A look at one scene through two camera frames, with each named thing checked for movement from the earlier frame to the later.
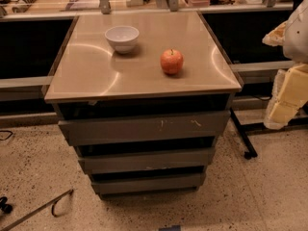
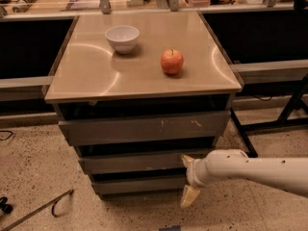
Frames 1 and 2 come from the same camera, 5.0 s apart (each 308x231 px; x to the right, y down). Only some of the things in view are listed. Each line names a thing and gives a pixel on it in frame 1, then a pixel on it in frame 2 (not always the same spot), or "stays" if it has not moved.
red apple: (171, 61) stays
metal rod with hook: (53, 202) stays
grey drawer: (129, 163) stays
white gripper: (296, 38) to (192, 173)
